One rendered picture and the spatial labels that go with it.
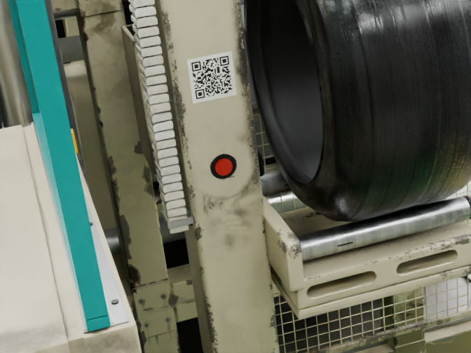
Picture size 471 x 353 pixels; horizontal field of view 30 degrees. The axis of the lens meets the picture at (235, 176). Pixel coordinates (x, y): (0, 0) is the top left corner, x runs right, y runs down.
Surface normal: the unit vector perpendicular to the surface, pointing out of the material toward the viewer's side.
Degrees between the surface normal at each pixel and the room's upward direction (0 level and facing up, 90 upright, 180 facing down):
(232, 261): 90
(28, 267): 0
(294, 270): 90
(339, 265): 0
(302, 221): 0
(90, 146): 95
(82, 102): 57
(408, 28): 65
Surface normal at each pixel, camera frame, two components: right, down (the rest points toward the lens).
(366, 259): -0.11, -0.90
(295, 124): 0.14, -0.33
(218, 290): 0.29, 0.37
